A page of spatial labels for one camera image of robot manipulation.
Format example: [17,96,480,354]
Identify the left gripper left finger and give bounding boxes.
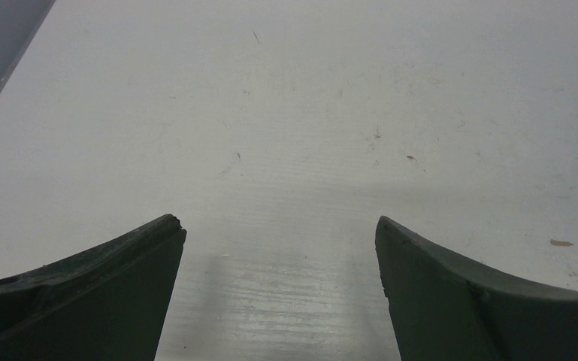
[0,214,186,360]

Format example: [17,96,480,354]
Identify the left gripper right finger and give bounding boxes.
[375,217,578,360]

